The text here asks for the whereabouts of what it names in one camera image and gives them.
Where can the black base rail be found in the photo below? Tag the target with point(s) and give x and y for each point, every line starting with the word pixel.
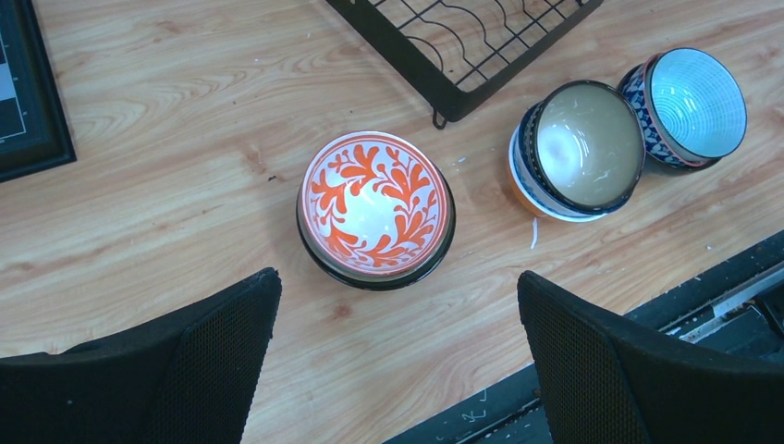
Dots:
pixel 734 307

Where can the beige interior bowl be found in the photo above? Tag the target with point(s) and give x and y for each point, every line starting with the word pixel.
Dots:
pixel 583 147

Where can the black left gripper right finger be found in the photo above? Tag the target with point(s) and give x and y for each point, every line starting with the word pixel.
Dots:
pixel 607 379

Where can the white blue striped bowl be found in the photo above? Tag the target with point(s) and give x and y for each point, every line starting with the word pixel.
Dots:
pixel 532 195

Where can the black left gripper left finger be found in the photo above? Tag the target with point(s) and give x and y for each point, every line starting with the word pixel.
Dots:
pixel 188 376

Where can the teal dashed pattern bowl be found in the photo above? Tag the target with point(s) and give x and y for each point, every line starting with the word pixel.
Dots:
pixel 691 108

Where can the black white chessboard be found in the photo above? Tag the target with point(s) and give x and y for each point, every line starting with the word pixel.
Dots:
pixel 34 130

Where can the orange floral pattern bowl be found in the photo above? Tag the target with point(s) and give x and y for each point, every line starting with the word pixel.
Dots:
pixel 373 205

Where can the black wire dish rack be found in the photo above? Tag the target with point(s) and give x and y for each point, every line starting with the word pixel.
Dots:
pixel 457 54

